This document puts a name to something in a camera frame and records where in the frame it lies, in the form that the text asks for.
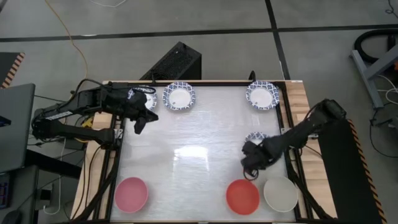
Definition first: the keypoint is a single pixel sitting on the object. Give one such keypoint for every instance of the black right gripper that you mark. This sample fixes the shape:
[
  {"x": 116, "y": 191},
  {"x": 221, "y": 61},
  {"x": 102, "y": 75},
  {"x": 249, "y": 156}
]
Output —
[{"x": 267, "y": 151}]

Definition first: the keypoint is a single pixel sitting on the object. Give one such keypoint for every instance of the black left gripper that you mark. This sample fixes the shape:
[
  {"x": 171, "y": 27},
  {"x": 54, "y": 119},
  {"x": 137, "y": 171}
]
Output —
[{"x": 124, "y": 102}]

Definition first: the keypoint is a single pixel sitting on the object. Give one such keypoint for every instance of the blue patterned paper bowl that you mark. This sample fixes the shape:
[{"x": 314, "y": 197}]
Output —
[
  {"x": 151, "y": 100},
  {"x": 255, "y": 137},
  {"x": 179, "y": 97},
  {"x": 262, "y": 96}
]

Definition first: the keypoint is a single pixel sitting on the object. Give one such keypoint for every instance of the red plastic bowl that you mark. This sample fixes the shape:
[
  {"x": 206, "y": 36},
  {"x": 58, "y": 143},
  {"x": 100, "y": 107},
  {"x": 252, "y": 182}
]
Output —
[{"x": 242, "y": 197}]

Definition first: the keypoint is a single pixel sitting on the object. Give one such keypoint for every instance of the white plastic bowl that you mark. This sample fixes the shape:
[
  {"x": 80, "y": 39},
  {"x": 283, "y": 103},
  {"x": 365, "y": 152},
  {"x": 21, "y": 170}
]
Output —
[{"x": 280, "y": 194}]

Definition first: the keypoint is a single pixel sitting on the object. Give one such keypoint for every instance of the pink plastic bowl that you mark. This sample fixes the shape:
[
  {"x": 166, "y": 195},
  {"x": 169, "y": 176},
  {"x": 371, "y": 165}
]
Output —
[{"x": 131, "y": 195}]

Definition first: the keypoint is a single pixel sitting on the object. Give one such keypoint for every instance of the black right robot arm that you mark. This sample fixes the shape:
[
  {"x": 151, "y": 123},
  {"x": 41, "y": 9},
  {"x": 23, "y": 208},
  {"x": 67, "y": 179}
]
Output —
[{"x": 311, "y": 124}]

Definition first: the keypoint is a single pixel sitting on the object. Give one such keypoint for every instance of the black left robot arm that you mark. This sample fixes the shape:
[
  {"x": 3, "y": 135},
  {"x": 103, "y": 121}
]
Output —
[{"x": 62, "y": 130}]

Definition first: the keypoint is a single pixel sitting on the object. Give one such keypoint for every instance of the black computer tower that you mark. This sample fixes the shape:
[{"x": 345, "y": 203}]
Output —
[{"x": 177, "y": 62}]

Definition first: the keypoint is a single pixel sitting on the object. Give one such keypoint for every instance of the large black hazard-striped mat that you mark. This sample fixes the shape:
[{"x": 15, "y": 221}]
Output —
[{"x": 345, "y": 174}]

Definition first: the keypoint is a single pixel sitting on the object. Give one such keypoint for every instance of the grey monitor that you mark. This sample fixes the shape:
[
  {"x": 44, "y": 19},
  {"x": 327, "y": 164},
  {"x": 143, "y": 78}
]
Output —
[{"x": 15, "y": 124}]

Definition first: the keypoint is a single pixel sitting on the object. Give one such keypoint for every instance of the grey desk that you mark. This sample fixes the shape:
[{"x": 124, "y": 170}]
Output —
[{"x": 25, "y": 193}]

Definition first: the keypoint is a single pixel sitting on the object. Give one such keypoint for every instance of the grey metal stand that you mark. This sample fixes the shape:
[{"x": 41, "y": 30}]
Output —
[{"x": 365, "y": 74}]

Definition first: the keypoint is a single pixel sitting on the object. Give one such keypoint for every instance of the small black hazard-striped mat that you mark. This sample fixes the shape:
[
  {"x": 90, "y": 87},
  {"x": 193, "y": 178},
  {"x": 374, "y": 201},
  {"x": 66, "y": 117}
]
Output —
[{"x": 7, "y": 67}]

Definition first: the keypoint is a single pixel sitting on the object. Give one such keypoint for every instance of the dark keyboard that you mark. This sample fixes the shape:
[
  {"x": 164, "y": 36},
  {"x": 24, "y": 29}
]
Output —
[{"x": 3, "y": 191}]

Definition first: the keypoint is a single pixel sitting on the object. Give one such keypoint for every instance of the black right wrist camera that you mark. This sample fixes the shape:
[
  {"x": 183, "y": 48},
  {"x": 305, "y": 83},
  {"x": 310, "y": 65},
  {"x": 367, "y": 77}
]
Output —
[{"x": 249, "y": 148}]

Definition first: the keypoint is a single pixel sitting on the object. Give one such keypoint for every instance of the black aluminium table frame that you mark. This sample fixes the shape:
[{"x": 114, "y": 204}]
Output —
[{"x": 217, "y": 83}]

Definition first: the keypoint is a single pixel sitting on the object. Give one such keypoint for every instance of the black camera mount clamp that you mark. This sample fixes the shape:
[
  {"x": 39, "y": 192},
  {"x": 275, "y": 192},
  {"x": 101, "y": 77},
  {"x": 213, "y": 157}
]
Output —
[{"x": 252, "y": 77}]

